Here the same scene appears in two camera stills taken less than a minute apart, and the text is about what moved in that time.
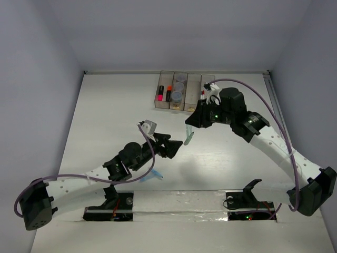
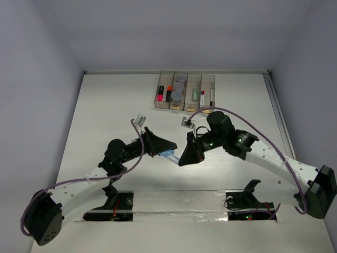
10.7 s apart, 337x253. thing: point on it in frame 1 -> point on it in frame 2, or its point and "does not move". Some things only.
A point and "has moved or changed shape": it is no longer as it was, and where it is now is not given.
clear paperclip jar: (176, 97) does not move
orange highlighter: (168, 93) does not move
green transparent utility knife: (189, 134) has moved or changed shape
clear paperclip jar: (179, 86) does not move
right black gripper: (199, 117) -> (193, 153)
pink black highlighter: (160, 93) does not move
